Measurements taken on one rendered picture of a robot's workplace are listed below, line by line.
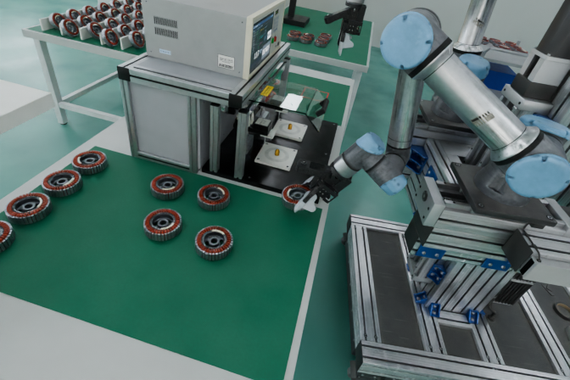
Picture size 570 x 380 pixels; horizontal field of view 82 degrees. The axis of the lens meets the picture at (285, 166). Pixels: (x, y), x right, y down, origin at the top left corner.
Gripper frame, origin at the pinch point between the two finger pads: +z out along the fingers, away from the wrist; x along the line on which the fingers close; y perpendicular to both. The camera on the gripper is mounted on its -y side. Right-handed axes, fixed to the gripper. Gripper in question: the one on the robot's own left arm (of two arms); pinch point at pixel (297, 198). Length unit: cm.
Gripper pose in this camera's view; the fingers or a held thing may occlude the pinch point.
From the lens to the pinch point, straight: 115.7
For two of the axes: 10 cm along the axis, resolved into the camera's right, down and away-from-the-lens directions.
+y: 7.7, 6.1, 2.0
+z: -6.0, 5.7, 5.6
